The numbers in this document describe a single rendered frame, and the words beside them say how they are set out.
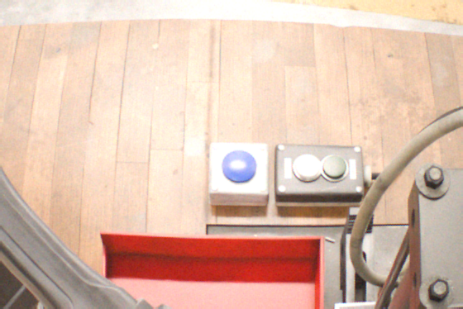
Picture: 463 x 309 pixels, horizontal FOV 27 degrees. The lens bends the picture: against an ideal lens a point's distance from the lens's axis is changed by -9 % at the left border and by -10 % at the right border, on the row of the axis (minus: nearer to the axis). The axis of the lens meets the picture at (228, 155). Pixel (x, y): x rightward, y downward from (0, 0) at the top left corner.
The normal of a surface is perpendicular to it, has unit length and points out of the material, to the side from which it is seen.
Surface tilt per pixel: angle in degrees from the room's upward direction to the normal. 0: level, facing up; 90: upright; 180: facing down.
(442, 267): 0
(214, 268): 0
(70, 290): 26
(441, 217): 0
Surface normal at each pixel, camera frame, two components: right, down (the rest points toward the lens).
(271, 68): 0.01, -0.49
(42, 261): 0.36, -0.20
